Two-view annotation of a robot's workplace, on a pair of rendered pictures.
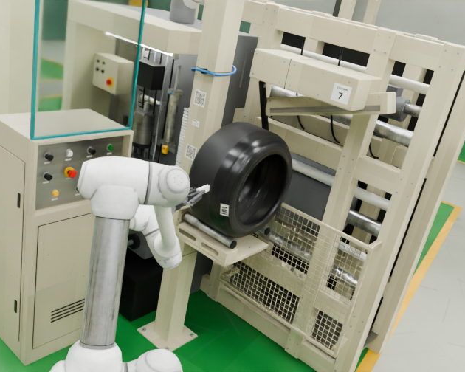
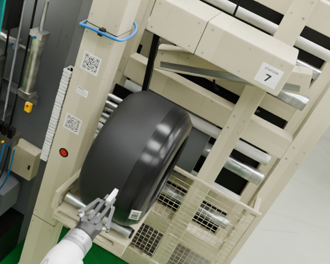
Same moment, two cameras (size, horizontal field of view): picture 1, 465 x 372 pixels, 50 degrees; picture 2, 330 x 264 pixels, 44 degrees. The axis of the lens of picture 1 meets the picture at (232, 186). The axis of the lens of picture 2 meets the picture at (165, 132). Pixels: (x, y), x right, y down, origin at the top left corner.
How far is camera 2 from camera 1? 121 cm
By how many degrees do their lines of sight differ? 27
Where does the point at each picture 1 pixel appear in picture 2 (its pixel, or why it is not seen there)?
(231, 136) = (141, 124)
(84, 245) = not seen: outside the picture
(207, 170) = (113, 170)
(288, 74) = (201, 38)
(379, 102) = (300, 82)
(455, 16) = not seen: outside the picture
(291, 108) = (189, 67)
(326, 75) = (253, 51)
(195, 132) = (81, 102)
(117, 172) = not seen: outside the picture
